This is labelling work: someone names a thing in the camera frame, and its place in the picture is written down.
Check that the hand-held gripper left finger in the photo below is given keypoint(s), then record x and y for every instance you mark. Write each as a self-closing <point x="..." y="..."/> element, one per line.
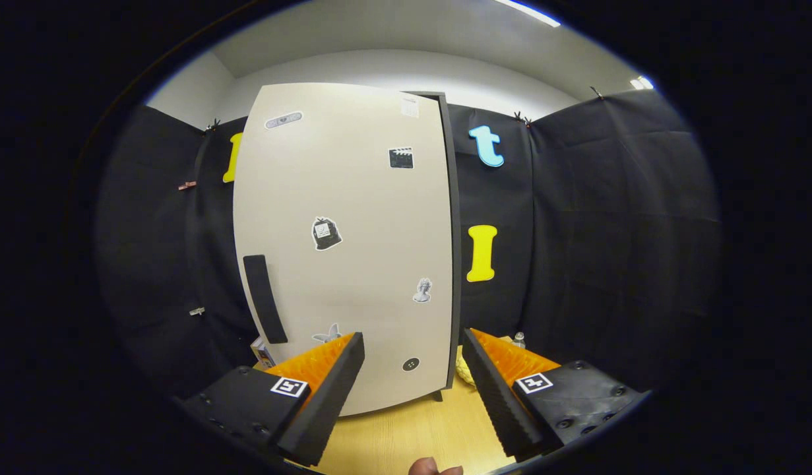
<point x="330" y="402"/>

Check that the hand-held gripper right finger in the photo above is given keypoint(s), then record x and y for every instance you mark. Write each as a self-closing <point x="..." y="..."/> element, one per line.
<point x="498" y="402"/>

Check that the yellow soft object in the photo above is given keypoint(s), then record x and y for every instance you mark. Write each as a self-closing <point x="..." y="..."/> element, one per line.
<point x="465" y="371"/>

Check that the long ceiling light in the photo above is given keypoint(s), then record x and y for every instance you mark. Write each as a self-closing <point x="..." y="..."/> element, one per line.
<point x="528" y="12"/>

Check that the beige shoe cabinet door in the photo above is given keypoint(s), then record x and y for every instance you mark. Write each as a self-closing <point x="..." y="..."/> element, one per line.
<point x="353" y="198"/>

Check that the red clip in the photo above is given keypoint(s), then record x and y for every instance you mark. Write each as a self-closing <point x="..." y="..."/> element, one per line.
<point x="187" y="185"/>

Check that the blue and white books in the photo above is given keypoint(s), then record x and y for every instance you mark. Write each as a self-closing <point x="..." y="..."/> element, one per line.
<point x="264" y="355"/>

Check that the black backdrop cloth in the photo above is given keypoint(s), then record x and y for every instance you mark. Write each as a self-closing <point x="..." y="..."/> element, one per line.
<point x="610" y="231"/>

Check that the green label plastic bottle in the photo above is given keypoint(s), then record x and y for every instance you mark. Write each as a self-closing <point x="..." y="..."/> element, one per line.
<point x="519" y="340"/>

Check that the small ceiling light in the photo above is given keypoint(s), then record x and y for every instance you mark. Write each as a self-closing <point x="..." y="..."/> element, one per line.
<point x="642" y="82"/>

